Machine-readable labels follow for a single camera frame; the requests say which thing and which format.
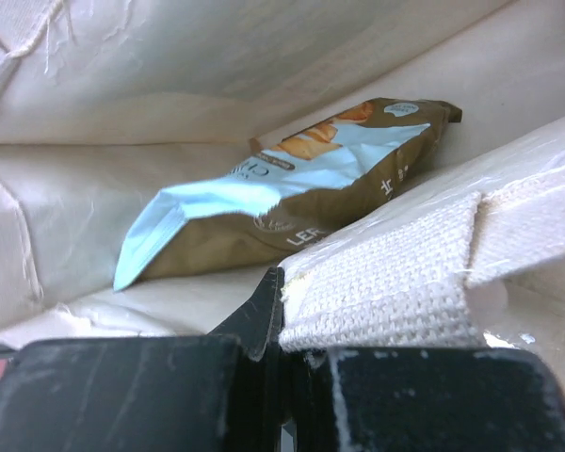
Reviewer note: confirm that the cream canvas tote bag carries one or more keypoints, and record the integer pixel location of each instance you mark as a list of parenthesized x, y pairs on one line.
[(104, 103)]

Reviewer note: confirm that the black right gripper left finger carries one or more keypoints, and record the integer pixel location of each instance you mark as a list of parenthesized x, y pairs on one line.
[(213, 392)]

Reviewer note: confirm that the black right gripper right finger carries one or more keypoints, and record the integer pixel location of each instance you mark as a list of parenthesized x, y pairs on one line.
[(425, 399)]

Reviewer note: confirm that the blue brown chips bag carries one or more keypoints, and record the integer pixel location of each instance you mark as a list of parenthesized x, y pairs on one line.
[(287, 197)]

